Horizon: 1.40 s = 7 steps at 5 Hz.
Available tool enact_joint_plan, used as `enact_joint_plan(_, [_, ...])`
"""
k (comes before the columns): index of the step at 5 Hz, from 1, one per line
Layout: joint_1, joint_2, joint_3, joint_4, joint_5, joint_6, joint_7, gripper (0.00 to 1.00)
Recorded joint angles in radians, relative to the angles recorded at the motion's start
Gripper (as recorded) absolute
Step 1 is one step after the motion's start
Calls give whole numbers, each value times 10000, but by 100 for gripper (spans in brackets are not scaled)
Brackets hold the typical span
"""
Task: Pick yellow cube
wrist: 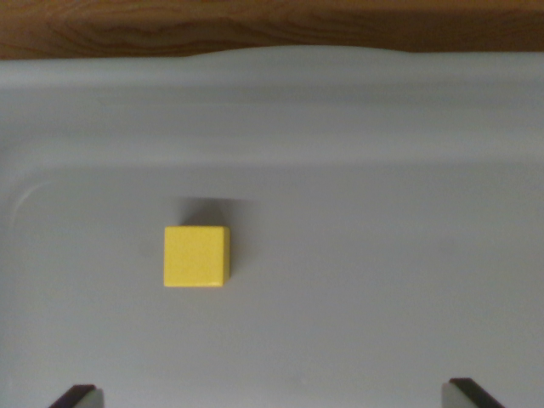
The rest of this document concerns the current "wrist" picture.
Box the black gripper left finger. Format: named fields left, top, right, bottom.
left=48, top=383, right=105, bottom=408

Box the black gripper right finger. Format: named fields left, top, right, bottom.
left=441, top=377, right=506, bottom=408

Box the yellow cube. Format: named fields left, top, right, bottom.
left=162, top=225, right=232, bottom=288

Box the grey plastic bin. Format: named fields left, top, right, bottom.
left=0, top=44, right=544, bottom=408

